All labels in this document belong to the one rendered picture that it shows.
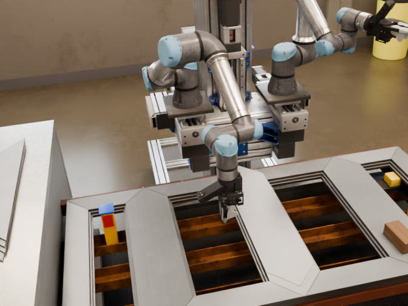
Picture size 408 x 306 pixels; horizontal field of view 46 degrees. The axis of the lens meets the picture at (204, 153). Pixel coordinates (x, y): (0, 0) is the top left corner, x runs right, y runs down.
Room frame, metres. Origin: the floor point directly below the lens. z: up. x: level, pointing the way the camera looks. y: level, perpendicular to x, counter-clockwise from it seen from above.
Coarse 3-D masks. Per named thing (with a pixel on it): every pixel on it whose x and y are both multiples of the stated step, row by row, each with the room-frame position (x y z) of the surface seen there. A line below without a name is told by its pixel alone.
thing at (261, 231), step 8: (264, 224) 1.41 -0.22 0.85; (272, 224) 1.41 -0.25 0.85; (280, 224) 1.41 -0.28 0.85; (288, 224) 1.41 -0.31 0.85; (248, 232) 1.37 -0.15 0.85; (256, 232) 1.37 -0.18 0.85; (264, 232) 1.37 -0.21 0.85; (272, 232) 1.37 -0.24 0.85; (280, 232) 1.36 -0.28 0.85; (288, 232) 1.36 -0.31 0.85
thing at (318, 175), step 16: (384, 160) 1.82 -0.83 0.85; (288, 176) 1.73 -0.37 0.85; (304, 176) 1.74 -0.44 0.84; (320, 176) 1.75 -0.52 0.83; (400, 176) 1.71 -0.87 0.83; (192, 192) 1.65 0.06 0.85; (336, 192) 1.61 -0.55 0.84; (96, 208) 1.57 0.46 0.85; (352, 208) 1.48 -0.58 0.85; (176, 224) 1.47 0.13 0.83; (240, 224) 1.45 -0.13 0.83; (128, 240) 1.39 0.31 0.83; (368, 240) 1.32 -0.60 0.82; (256, 256) 1.26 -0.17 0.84; (384, 256) 1.23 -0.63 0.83; (192, 288) 1.12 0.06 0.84; (288, 288) 1.09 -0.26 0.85; (304, 288) 1.09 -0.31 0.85; (352, 288) 1.09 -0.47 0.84; (368, 288) 1.10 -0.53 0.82; (272, 304) 1.03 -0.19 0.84; (288, 304) 1.04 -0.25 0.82
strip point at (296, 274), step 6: (300, 264) 1.19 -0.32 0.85; (306, 264) 1.19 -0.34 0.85; (312, 264) 1.19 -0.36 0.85; (270, 270) 1.17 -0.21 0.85; (276, 270) 1.17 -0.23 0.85; (282, 270) 1.17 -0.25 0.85; (288, 270) 1.17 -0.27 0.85; (294, 270) 1.17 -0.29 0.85; (300, 270) 1.17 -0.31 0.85; (306, 270) 1.16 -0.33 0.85; (282, 276) 1.14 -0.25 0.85; (288, 276) 1.14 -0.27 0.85; (294, 276) 1.14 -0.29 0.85; (300, 276) 1.14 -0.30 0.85; (294, 282) 1.11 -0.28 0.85; (300, 282) 1.11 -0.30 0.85
